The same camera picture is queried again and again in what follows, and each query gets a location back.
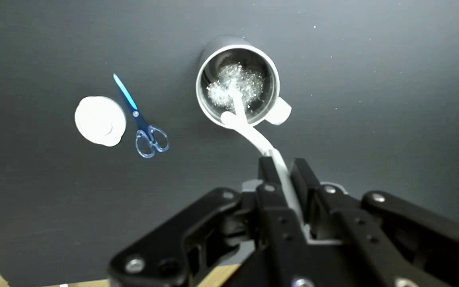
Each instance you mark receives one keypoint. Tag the white round case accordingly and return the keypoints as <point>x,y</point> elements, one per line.
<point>100,121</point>

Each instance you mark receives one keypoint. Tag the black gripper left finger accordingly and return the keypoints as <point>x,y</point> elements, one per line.
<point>272,228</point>

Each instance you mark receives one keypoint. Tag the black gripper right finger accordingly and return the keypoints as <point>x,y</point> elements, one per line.
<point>347,223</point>

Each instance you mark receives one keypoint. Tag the stainless steel flask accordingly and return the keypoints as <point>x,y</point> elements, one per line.
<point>211,57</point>

